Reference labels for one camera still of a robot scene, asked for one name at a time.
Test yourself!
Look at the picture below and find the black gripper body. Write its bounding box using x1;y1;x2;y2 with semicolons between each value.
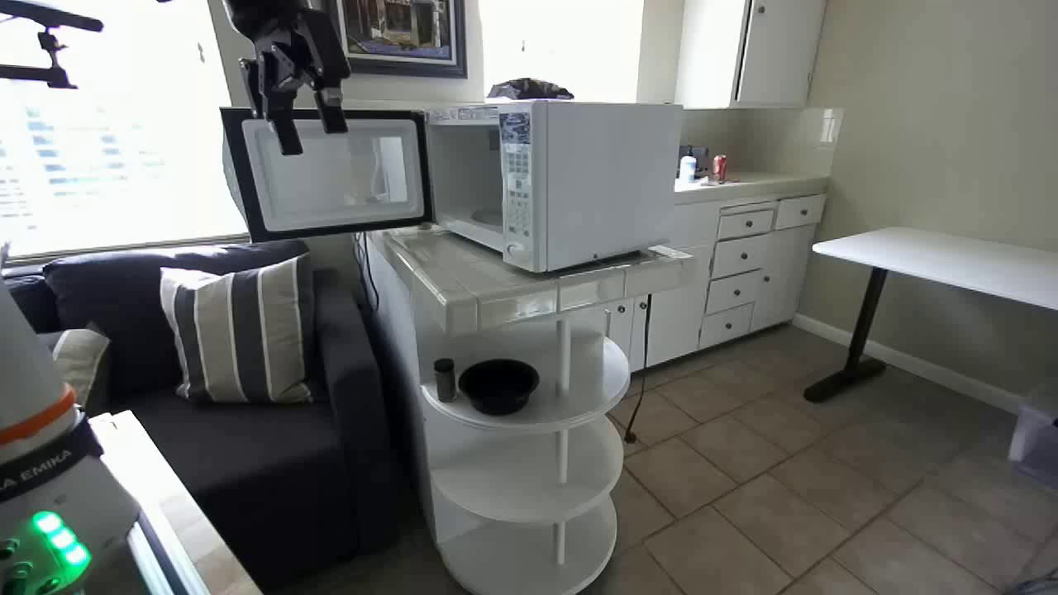
225;0;353;118

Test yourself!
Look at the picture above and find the white microwave door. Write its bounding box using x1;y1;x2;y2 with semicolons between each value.
217;107;433;245

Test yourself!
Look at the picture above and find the white microwave oven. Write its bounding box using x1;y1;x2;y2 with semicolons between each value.
422;98;688;277

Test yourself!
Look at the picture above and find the large dark framed picture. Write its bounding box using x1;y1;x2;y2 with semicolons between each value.
328;0;470;79

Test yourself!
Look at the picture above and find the window with blinds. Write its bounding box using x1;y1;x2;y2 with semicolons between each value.
0;0;253;263

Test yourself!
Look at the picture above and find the dark cloth bundle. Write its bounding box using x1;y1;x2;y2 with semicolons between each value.
484;75;575;107

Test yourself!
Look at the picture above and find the striped navy cream pillow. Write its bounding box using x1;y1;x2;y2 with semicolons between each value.
155;253;321;408

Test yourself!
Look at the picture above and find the small black cup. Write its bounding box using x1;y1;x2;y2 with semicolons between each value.
429;353;459;408

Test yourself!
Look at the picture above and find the plain cream pillow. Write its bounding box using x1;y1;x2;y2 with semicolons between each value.
48;325;112;409

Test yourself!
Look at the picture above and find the black bowl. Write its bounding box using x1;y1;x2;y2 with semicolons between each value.
455;356;544;421

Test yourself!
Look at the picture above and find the dark navy sofa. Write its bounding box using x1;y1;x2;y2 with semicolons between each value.
0;238;408;592

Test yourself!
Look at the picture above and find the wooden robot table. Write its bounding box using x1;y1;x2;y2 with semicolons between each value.
86;408;264;595

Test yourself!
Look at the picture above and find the tiled counter with round shelves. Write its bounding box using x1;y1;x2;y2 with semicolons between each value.
362;225;701;595

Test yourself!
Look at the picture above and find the white upper cabinet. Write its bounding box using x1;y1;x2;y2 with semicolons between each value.
672;0;829;113

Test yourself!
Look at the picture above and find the white kitchen cabinet with drawers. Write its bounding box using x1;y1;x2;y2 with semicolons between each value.
599;167;834;375

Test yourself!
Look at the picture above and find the white desk with black leg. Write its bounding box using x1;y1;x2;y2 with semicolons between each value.
801;225;1058;408

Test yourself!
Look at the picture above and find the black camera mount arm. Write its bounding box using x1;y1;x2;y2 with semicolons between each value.
0;0;110;91

